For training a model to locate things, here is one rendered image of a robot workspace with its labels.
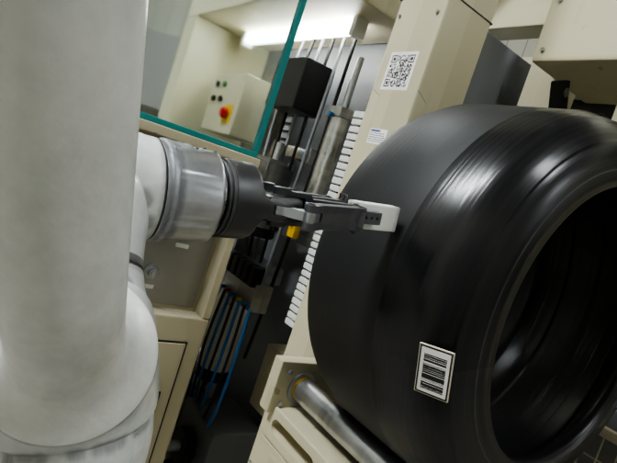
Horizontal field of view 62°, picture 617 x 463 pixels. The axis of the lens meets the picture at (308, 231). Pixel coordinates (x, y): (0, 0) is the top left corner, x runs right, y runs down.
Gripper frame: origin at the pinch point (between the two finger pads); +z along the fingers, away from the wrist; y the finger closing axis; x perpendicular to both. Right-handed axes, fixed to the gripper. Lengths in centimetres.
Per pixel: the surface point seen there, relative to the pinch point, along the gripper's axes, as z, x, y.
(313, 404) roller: 12.0, 35.2, 16.7
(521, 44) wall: 315, -116, 221
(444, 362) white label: 4.8, 13.2, -11.2
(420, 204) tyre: 5.7, -2.4, -1.6
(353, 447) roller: 11.8, 35.8, 5.4
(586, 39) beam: 56, -37, 14
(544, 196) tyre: 13.8, -6.3, -11.6
